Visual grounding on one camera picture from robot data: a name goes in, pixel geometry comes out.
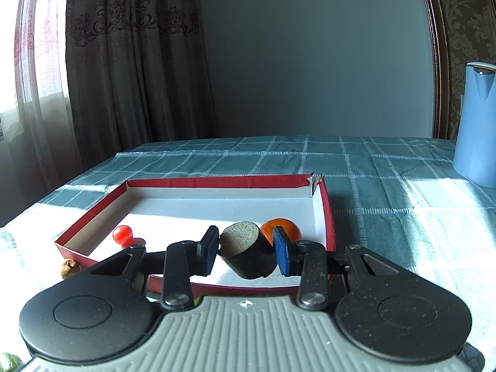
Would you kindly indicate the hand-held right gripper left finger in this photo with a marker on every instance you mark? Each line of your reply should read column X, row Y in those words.
column 209, row 250

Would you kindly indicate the cut sugarcane piece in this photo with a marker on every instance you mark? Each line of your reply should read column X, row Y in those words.
column 248, row 255

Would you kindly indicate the green cucumber piece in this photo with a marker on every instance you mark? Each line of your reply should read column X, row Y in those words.
column 7, row 362

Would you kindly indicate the red cherry tomato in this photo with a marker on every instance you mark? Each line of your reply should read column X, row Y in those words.
column 123, row 234

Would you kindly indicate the brown longan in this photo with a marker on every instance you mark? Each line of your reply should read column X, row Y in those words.
column 69, row 268

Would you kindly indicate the red cardboard box tray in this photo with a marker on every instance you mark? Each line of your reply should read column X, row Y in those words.
column 232, row 205

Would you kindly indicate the light blue kettle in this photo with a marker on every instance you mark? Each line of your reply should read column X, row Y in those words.
column 474, row 135

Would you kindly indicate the brown patterned curtain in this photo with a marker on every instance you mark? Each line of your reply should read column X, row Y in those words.
column 135, row 66

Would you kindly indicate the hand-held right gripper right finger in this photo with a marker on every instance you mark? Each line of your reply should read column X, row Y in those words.
column 283, row 254

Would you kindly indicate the dark wooden wall trim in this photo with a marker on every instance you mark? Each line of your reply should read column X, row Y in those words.
column 440, row 85

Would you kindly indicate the sheer white curtain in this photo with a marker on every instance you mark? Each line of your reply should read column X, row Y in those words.
column 38, row 85

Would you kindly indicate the green checked tablecloth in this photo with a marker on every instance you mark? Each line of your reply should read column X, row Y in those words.
column 387, row 201

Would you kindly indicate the orange tangerine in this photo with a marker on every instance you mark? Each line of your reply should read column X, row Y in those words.
column 287, row 228

